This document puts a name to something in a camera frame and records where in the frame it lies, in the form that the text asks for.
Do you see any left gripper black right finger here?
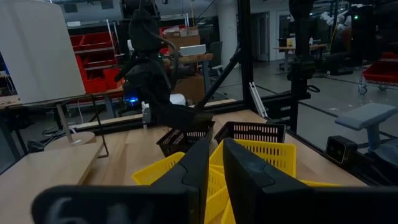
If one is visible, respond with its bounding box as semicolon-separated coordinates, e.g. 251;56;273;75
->
223;138;398;224

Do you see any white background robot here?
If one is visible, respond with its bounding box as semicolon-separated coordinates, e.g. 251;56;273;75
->
320;11;354;32

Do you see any wire rack with red bins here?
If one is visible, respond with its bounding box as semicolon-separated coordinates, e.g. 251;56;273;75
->
67;19;125;94

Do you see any wooden top desk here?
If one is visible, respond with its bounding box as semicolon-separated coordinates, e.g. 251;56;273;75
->
163;52;215;94

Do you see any wooden background table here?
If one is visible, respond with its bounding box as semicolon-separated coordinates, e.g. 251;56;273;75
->
0;86;125;119

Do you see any large cardboard box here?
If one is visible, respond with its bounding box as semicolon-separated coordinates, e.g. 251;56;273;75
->
172;74;206;103

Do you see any wooden shelf with black frame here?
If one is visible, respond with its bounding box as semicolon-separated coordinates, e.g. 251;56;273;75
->
0;94;109;224

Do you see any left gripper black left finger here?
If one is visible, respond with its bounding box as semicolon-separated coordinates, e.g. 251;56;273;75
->
30;138;210;224

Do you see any white board on stand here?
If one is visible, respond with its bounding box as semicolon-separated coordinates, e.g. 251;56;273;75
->
0;0;98;152

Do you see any white aluminium rail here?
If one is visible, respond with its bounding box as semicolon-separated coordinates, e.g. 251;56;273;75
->
248;81;269;118

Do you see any black metal rig frame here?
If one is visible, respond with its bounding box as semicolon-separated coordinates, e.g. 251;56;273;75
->
73;0;398;187

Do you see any white box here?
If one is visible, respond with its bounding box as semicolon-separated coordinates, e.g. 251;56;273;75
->
179;44;207;57

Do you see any distant wooden table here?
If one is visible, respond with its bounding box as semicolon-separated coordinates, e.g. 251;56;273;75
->
273;43;327;73

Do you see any red bin cart on wheels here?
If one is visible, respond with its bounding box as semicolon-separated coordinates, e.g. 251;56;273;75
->
357;52;398;95

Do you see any grey padded chair armrest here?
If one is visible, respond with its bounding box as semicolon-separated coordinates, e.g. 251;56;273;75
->
335;102;398;162

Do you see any grey office chair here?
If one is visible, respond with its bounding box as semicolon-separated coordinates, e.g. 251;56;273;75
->
207;41;224;77

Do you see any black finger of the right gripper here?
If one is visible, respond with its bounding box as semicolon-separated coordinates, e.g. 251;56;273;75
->
149;104;215;124
150;119;214;131

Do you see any small black table-level camera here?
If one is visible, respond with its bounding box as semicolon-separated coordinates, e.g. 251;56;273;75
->
325;135;359;165

